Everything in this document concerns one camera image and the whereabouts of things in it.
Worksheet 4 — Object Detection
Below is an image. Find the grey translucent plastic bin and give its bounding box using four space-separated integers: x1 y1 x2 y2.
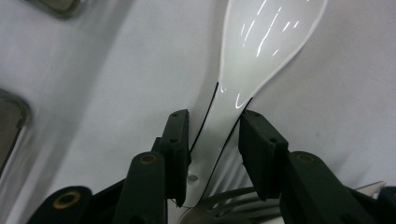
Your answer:
21 0 88 21
0 88 32 179

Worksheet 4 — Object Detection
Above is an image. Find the white plastic spoon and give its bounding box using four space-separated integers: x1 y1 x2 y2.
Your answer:
181 0 329 209

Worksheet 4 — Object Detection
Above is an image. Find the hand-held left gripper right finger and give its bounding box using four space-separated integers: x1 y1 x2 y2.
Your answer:
237 109 379 224

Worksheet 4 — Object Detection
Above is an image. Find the silver metal fork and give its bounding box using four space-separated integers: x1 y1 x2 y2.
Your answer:
177 186 283 224

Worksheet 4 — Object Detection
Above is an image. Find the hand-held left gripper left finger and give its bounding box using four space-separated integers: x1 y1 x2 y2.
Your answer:
111 108 192 224

